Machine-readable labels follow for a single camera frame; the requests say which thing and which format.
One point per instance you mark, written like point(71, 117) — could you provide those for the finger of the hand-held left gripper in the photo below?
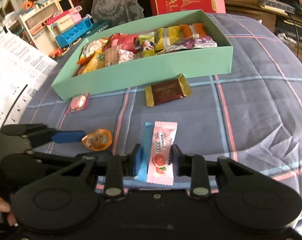
point(53, 157)
point(66, 137)

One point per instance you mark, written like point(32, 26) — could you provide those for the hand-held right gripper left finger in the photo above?
point(138, 160)

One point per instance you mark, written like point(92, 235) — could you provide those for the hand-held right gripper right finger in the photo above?
point(176, 160)

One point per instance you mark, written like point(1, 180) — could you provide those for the pink grapefruit sachet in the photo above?
point(161, 150)

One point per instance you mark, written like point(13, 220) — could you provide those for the light blue sachet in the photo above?
point(147, 140)

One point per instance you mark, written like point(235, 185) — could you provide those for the orange jelly cup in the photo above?
point(97, 140)

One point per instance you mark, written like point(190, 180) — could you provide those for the green cardboard box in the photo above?
point(141, 72)

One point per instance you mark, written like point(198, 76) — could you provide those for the row of sorted snack bags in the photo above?
point(146, 42)

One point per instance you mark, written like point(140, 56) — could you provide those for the person's left hand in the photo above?
point(0, 203)

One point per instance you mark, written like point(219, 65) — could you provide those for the small pink candy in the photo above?
point(78, 102)

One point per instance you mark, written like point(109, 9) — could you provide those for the brown gold-edged chocolate wrapper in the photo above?
point(168, 92)

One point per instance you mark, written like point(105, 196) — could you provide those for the white printed paper sheet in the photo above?
point(13, 75)

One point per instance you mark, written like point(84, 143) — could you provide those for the blue plaid blanket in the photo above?
point(253, 105)

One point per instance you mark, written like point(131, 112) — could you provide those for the pink and blue toy house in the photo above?
point(71, 30)

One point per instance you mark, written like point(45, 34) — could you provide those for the teal toy box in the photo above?
point(101, 27)

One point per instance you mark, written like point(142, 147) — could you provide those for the cream toy kitchen playset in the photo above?
point(40, 22)

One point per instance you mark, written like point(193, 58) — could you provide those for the grey lace cloth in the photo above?
point(116, 2)

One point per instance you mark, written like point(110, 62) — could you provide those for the brown wooden cabinet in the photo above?
point(246, 15)

